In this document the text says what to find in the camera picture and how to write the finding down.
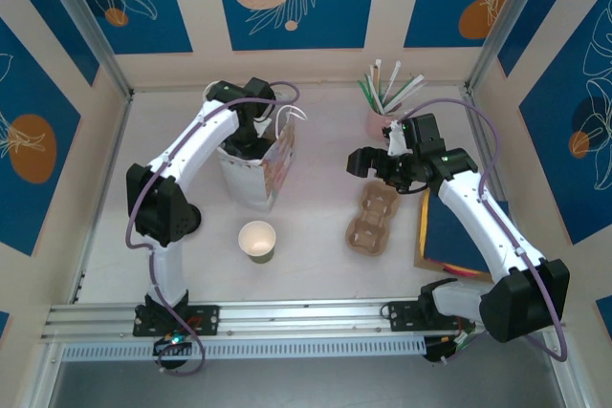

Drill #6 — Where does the white printed paper gift bag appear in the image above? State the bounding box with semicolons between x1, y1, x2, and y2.
203;82;307;216

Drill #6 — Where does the dark blue napkin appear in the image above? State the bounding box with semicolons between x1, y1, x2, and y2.
423;187;511;275

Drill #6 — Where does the brown cardboard cup carrier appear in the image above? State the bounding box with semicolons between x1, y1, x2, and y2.
344;181;404;257

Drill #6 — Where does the green paper cup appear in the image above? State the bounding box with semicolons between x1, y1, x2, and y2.
237;220;277;266

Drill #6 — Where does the pink straw holder cup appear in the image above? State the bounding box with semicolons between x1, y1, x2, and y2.
365;104;401;140

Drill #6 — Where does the white paper wrapped straw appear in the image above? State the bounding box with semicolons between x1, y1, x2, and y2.
382;60;402;106
384;74;426;111
387;83;427;113

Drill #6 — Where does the green and white straw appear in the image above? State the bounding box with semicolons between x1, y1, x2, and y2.
394;72;415;98

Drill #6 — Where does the black plastic cup lid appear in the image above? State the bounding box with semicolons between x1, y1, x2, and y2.
184;202;204;236

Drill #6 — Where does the brown cardboard sheet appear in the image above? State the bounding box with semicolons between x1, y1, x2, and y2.
410;190;494;284

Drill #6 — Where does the pink napkin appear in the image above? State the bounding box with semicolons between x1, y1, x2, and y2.
442;262;493;279

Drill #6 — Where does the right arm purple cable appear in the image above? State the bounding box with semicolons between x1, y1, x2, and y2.
401;97;570;364

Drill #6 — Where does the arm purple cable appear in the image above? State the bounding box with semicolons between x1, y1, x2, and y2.
401;97;570;364
124;80;301;378

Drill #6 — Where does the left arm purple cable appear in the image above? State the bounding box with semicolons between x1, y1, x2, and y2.
124;80;301;378

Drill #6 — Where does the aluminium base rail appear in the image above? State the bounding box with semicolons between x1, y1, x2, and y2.
40;291;568;342

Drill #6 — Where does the aluminium frame post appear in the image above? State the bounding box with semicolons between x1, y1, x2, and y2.
542;331;592;408
33;0;134;99
26;338;66;408
464;0;556;94

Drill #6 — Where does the white slotted cable duct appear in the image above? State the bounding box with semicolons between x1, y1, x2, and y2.
60;335;427;363

